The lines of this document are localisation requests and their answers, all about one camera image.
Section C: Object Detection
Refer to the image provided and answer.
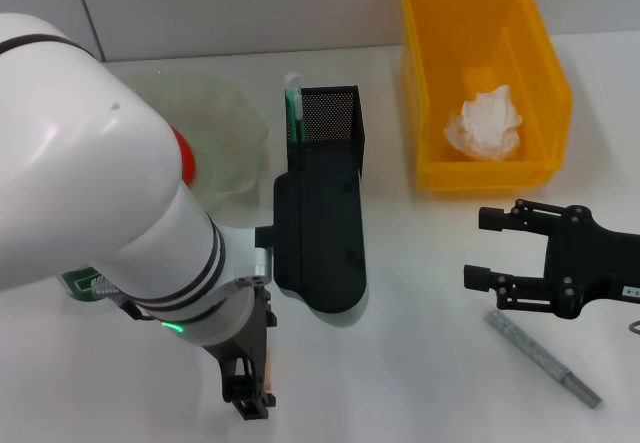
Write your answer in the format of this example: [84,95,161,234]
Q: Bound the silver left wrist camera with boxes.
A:
[254,151,370,329]

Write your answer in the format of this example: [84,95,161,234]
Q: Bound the beige eraser with barcode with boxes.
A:
[264,345,276,394]

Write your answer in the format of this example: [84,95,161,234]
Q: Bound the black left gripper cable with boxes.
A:
[115,296,159,322]

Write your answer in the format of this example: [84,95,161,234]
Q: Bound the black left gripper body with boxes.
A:
[199,285,278,389]

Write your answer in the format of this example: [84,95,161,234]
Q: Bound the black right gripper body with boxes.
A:
[542,204,640,321]

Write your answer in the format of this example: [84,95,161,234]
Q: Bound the silver left arm cable connector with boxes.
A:
[91,275,122,298]

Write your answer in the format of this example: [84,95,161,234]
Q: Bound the orange fruit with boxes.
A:
[171,127,198,190]

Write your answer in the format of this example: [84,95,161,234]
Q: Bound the clear green-label water bottle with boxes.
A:
[58,264,109,303]

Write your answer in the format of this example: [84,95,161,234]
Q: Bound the translucent glass fruit plate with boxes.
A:
[119,69,272,210]

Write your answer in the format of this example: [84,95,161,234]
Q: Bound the yellow plastic bin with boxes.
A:
[398,0,574,192]

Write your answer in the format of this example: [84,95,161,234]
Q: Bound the white paper ball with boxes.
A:
[443,84,525,162]

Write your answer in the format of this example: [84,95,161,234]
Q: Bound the black mesh pen holder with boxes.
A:
[285,84,369,184]

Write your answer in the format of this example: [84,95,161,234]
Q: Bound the grey glitter pen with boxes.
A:
[483,310,603,408]

